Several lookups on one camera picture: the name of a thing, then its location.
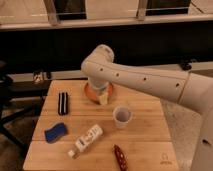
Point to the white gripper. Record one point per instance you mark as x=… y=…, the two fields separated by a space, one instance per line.
x=98 y=92

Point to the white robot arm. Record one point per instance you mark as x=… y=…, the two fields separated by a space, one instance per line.
x=187 y=89

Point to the white ceramic cup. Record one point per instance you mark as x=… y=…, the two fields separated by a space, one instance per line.
x=121 y=116

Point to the orange bowl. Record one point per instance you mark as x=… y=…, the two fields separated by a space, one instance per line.
x=101 y=98

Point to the white plastic bottle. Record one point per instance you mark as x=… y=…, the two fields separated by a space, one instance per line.
x=86 y=140

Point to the blue sponge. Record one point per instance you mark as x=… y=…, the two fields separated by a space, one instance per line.
x=55 y=133

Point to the black table clamp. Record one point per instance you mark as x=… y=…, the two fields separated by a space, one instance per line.
x=39 y=76

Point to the black office chair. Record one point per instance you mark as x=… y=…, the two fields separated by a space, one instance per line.
x=7 y=93

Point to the black clamp right rail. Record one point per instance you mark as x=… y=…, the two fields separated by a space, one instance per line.
x=186 y=65

